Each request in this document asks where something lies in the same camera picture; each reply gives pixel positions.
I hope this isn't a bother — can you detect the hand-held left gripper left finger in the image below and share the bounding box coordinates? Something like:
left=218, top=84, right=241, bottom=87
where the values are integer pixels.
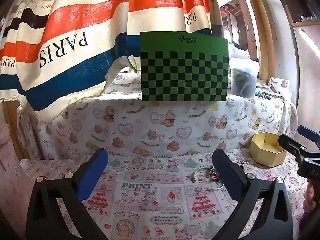
left=26, top=148, right=109, bottom=240

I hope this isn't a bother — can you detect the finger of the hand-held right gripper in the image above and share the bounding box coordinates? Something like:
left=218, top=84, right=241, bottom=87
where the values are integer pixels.
left=278, top=134, right=312, bottom=161
left=297, top=125, right=320, bottom=144

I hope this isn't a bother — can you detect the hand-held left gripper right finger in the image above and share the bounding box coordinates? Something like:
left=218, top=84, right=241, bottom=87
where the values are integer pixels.
left=212, top=149, right=293, bottom=240

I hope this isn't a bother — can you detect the yellow hexagonal box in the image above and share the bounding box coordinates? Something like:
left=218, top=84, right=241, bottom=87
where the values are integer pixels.
left=248, top=132, right=288, bottom=167

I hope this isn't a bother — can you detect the metal bangle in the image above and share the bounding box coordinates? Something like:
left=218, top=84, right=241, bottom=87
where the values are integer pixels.
left=192, top=169, right=213, bottom=183

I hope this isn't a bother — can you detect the person's right hand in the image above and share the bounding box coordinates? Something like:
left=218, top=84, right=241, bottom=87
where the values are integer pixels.
left=303, top=180, right=320, bottom=215

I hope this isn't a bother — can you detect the strawberry print cloth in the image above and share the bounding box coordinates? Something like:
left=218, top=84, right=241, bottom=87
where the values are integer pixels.
left=20, top=149, right=310, bottom=240

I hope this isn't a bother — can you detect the translucent plastic tub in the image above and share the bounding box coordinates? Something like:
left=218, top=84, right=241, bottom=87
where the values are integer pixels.
left=229, top=58, right=260, bottom=97

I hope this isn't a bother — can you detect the bear print blanket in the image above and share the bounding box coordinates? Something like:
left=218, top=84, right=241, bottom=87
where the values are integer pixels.
left=19, top=69, right=299, bottom=160

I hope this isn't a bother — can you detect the pale pink cloth bundle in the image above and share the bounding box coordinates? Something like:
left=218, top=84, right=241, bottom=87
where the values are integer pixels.
left=229, top=42, right=250, bottom=59

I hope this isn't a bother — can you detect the green checkered box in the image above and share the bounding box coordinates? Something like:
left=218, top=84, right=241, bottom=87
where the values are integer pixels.
left=139, top=31, right=229, bottom=102

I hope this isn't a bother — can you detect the striped printed curtain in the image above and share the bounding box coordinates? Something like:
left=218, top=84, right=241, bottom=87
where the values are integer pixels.
left=0, top=0, right=218, bottom=123

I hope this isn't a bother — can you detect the wooden window frame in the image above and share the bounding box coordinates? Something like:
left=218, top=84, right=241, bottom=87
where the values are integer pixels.
left=207, top=0, right=274, bottom=82

